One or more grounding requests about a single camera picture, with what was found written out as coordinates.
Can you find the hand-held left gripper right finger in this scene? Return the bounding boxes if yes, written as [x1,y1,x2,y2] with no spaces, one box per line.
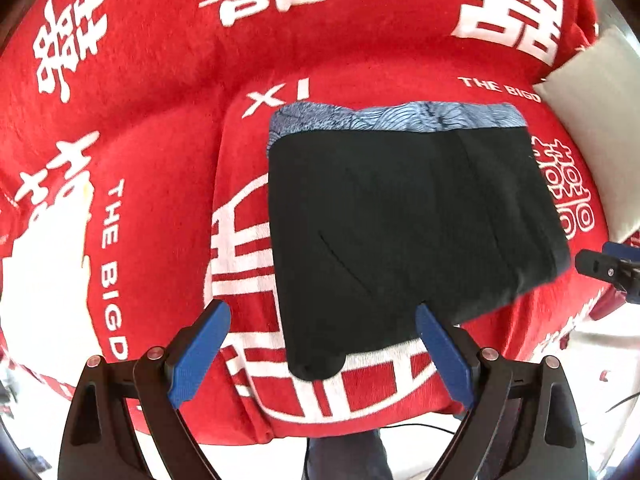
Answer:
[415,302,588,480]

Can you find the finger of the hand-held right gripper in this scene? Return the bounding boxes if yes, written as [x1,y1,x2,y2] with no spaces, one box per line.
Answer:
[575,241,640,292]

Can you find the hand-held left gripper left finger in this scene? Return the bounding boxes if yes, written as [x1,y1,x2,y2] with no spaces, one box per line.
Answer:
[57,300,232,480]

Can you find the black pants with grey waistband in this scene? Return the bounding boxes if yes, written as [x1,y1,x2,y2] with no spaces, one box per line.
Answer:
[267,101,572,381]

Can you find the person's leg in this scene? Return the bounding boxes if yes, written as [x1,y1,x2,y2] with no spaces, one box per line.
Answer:
[302,429,390,480]

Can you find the beige pillow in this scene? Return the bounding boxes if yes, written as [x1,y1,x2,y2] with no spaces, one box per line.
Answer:
[532,25,640,246]

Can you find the red printed blanket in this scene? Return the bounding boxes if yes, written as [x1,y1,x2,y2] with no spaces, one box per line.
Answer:
[0,0,626,446]

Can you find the thin black cable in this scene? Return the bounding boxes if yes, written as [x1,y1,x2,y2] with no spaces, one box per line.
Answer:
[384,422,457,435]

